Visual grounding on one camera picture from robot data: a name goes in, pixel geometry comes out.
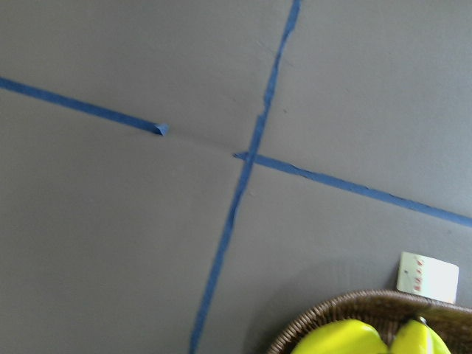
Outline paper price tag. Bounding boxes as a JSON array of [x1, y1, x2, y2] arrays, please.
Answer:
[[396, 251, 459, 304]]

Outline brown wicker basket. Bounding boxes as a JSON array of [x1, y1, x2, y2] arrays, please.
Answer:
[[266, 290, 471, 353]]

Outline yellow starfruit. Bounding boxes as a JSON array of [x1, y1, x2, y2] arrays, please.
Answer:
[[291, 319, 389, 354]]

